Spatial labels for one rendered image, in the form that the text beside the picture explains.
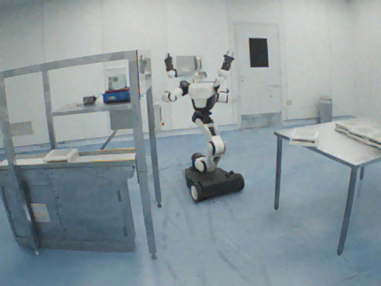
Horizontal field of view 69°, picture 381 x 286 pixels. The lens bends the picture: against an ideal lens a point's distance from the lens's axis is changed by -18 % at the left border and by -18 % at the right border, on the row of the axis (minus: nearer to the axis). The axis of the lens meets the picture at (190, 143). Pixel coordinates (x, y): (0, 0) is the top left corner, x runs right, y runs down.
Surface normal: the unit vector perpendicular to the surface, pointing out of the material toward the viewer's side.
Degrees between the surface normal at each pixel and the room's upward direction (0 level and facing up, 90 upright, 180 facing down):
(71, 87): 90
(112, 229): 90
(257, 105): 90
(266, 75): 90
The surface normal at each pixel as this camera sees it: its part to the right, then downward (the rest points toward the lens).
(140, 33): 0.17, 0.26
